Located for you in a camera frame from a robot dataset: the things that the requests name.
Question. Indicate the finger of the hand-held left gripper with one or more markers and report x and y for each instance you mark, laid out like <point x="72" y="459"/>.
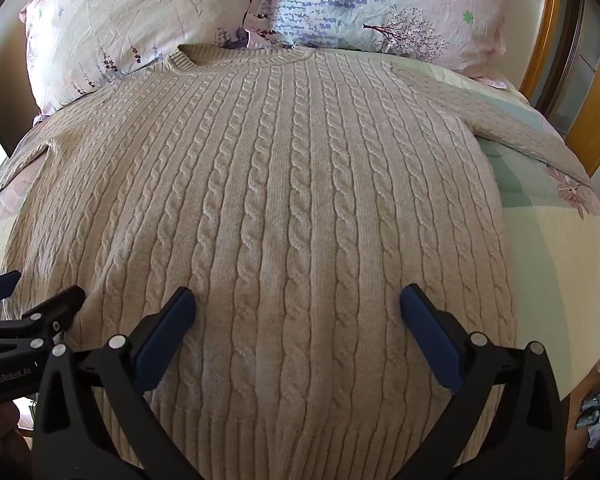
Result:
<point x="56" y="306"/>
<point x="0" y="284"/>

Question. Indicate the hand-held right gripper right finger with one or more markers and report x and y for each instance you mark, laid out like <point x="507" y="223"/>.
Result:
<point x="430" y="332"/>

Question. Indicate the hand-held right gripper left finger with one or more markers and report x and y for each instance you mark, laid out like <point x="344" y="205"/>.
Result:
<point x="161" y="331"/>

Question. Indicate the person's left hand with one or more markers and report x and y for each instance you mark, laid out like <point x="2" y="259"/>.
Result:
<point x="2" y="430"/>

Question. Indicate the pastel floral bed sheet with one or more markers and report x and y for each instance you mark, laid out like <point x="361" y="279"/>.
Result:
<point x="545" y="220"/>

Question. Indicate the wooden cabinet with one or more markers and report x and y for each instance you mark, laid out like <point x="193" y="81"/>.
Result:
<point x="587" y="85"/>

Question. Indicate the pink floral pillow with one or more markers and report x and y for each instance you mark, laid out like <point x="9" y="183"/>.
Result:
<point x="130" y="15"/>
<point x="380" y="10"/>

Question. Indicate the wooden headboard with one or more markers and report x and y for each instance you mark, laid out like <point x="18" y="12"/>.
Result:
<point x="545" y="25"/>

